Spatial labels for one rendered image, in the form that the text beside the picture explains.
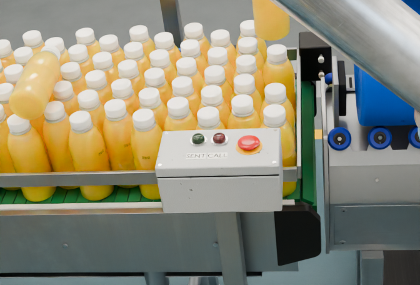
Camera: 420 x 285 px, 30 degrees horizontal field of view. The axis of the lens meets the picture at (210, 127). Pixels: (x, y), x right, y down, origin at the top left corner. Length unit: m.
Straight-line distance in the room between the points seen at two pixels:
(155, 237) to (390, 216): 0.47
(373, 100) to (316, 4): 0.60
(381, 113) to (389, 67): 0.57
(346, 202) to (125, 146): 0.44
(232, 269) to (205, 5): 2.72
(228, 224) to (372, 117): 0.33
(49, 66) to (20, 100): 0.10
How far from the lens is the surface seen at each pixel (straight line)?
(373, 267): 1.76
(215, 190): 1.28
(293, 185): 1.47
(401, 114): 1.45
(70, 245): 1.59
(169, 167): 1.26
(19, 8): 4.36
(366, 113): 1.43
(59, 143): 1.50
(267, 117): 1.38
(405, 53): 0.87
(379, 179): 1.55
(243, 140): 1.27
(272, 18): 1.42
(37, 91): 1.44
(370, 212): 1.60
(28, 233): 1.59
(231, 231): 1.38
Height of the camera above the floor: 1.89
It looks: 37 degrees down
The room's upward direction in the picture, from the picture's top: 7 degrees counter-clockwise
